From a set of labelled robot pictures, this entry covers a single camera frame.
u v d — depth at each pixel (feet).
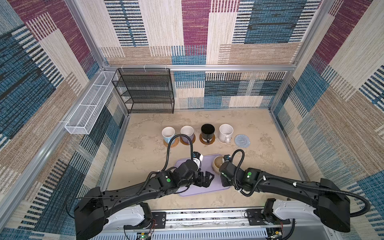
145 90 3.63
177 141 3.33
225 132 3.38
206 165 2.99
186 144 3.18
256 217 2.40
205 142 3.24
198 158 2.26
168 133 3.14
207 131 3.11
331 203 1.33
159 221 2.40
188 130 3.28
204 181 2.18
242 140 3.35
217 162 2.73
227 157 2.48
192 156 2.21
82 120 3.01
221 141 3.31
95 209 1.32
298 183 1.56
